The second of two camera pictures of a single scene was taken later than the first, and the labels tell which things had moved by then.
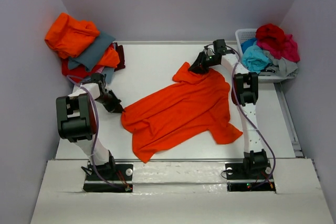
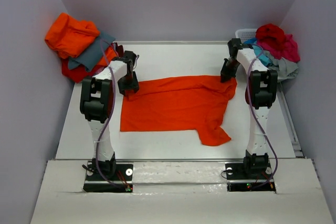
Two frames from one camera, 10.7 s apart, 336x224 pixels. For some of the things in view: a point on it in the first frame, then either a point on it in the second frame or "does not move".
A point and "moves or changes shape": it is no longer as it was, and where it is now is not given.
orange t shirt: x=187 y=110 moves or changes shape
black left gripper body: x=109 y=101 -> x=128 y=82
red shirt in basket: x=272 y=33 does not move
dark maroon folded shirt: x=121 y=65 does not move
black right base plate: x=249 y=177 does not move
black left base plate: x=108 y=178 does not move
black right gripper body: x=205 y=62 -> x=230 y=68
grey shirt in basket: x=283 y=67 does not move
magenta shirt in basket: x=287 y=49 does not move
